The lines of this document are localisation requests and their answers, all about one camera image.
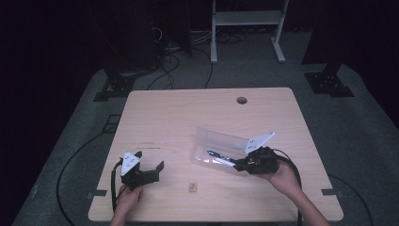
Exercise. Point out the white metal stand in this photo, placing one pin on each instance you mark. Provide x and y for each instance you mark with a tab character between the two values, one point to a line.
247	19

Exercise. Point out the person's left hand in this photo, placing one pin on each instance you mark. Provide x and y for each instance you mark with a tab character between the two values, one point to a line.
128	199

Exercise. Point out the blue pen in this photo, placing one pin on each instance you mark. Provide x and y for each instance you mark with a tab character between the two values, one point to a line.
219	154

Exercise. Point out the grey tape strip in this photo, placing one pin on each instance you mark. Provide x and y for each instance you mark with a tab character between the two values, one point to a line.
331	191
97	193

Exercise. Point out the black stand base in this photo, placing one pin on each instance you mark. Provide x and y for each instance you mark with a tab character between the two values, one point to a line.
329	83
116	86

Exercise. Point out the person's right hand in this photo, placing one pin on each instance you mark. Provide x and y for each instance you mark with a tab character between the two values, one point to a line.
284	180

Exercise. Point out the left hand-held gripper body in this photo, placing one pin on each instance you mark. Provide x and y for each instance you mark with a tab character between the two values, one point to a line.
138	175

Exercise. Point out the small tan eraser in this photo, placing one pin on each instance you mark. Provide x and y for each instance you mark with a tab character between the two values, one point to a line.
192	186

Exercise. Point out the white pen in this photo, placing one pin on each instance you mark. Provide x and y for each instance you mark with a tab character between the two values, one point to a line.
226	161

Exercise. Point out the clear plastic pencil case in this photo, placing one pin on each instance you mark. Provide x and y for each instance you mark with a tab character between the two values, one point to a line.
216	147

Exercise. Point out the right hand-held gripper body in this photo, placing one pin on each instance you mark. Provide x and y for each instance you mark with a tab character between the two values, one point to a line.
262	160

